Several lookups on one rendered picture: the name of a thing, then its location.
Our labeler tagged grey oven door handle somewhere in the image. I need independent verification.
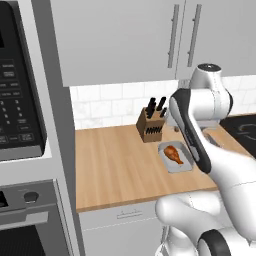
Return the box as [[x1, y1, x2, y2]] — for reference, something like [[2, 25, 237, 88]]
[[0, 211, 50, 228]]

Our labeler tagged black hob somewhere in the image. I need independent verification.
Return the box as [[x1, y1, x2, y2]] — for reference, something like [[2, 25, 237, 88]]
[[219, 113, 256, 158]]

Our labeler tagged grey tall appliance cabinet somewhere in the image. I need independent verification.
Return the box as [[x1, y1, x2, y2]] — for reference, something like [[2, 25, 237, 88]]
[[0, 0, 82, 256]]

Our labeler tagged wide grey cupboard door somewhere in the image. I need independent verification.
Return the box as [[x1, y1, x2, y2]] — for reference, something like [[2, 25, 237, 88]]
[[49, 0, 186, 88]]

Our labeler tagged wooden knife block with knives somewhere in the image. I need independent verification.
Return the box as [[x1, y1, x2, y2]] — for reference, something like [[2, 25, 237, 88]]
[[135, 96, 169, 144]]

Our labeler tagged grey drawer front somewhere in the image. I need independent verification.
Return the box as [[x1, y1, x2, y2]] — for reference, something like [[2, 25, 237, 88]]
[[79, 200, 168, 232]]

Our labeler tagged grey built-in oven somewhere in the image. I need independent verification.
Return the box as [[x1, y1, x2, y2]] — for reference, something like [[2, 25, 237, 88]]
[[0, 179, 74, 256]]

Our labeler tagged grey meat container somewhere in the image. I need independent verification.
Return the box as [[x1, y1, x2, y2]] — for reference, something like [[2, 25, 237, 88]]
[[157, 140, 195, 175]]

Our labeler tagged grey drawer handle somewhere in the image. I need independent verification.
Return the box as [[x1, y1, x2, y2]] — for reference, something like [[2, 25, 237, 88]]
[[116, 208, 144, 220]]

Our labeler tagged black microwave oven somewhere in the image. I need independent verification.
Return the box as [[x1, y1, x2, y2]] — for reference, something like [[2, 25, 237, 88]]
[[0, 0, 48, 163]]

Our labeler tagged black oven knob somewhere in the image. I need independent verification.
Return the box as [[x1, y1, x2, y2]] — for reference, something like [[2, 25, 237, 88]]
[[23, 190, 40, 204]]

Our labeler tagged grey lower cupboard door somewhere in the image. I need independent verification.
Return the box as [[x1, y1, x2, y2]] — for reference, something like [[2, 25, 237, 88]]
[[81, 217, 167, 256]]

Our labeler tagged grey bar cupboard handle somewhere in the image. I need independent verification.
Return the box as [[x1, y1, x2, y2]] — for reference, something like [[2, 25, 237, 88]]
[[186, 3, 203, 68], [167, 3, 180, 69]]

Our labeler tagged brown chicken drumstick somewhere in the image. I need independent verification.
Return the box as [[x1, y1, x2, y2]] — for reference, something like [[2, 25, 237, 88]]
[[163, 144, 185, 166]]

